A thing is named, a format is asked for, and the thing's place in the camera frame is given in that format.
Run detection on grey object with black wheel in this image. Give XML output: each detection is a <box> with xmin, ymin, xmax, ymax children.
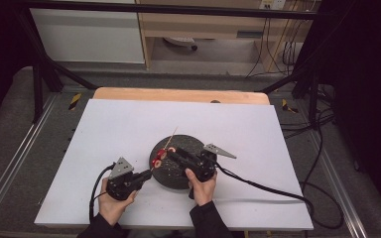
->
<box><xmin>163</xmin><ymin>36</ymin><xmax>199</xmax><ymax>52</ymax></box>

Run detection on person's right hand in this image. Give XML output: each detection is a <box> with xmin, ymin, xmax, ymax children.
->
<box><xmin>185</xmin><ymin>167</ymin><xmax>219</xmax><ymax>208</ymax></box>

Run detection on black curtain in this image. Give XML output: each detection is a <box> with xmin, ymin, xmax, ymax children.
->
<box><xmin>297</xmin><ymin>0</ymin><xmax>381</xmax><ymax>226</ymax></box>
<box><xmin>0</xmin><ymin>0</ymin><xmax>35</xmax><ymax>131</ymax></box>

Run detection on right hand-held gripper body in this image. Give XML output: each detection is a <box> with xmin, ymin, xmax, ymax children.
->
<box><xmin>186</xmin><ymin>142</ymin><xmax>238</xmax><ymax>183</ymax></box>

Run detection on light wooden shelf unit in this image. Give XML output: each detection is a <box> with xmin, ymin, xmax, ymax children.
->
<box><xmin>135</xmin><ymin>0</ymin><xmax>316</xmax><ymax>72</ymax></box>

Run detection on black floor cables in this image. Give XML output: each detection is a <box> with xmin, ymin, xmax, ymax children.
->
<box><xmin>279</xmin><ymin>83</ymin><xmax>337</xmax><ymax>141</ymax></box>

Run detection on round black plate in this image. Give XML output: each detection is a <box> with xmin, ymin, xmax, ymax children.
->
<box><xmin>149</xmin><ymin>134</ymin><xmax>213</xmax><ymax>190</ymax></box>

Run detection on bundle of hanging cables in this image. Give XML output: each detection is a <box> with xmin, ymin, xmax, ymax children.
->
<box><xmin>245</xmin><ymin>13</ymin><xmax>310</xmax><ymax>79</ymax></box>

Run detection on white power strip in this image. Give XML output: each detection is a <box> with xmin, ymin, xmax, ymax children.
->
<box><xmin>259</xmin><ymin>0</ymin><xmax>288</xmax><ymax>11</ymax></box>

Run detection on wooden table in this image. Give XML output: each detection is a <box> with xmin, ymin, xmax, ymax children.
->
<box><xmin>92</xmin><ymin>86</ymin><xmax>271</xmax><ymax>106</ymax></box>

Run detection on white cabinet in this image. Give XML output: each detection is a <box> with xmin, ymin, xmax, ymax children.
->
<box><xmin>29</xmin><ymin>0</ymin><xmax>146</xmax><ymax>64</ymax></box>

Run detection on black metal frame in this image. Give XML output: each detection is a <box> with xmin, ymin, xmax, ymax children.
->
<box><xmin>12</xmin><ymin>0</ymin><xmax>322</xmax><ymax>124</ymax></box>

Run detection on person's left hand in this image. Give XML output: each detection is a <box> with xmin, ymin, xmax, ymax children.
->
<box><xmin>97</xmin><ymin>178</ymin><xmax>140</xmax><ymax>228</ymax></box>

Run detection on aluminium rail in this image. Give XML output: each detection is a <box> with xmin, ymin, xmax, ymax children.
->
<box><xmin>0</xmin><ymin>93</ymin><xmax>60</xmax><ymax>226</ymax></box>
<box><xmin>306</xmin><ymin>131</ymin><xmax>369</xmax><ymax>238</ymax></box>

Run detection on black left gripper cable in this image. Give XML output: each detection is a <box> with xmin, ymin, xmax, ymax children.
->
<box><xmin>88</xmin><ymin>162</ymin><xmax>118</xmax><ymax>223</ymax></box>

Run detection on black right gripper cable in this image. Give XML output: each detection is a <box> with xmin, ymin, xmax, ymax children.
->
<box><xmin>212</xmin><ymin>108</ymin><xmax>345</xmax><ymax>230</ymax></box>

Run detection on yellow black tape strip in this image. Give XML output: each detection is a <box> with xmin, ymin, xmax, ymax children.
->
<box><xmin>67</xmin><ymin>92</ymin><xmax>83</xmax><ymax>111</ymax></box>
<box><xmin>281</xmin><ymin>98</ymin><xmax>300</xmax><ymax>114</ymax></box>

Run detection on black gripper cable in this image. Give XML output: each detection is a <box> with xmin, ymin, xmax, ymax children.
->
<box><xmin>212</xmin><ymin>108</ymin><xmax>345</xmax><ymax>230</ymax></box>
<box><xmin>88</xmin><ymin>162</ymin><xmax>118</xmax><ymax>223</ymax></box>

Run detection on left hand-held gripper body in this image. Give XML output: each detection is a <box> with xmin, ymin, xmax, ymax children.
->
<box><xmin>105</xmin><ymin>156</ymin><xmax>144</xmax><ymax>202</ymax></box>

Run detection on thin bamboo skewer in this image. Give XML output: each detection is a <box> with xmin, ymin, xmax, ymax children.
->
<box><xmin>149</xmin><ymin>126</ymin><xmax>180</xmax><ymax>173</ymax></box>

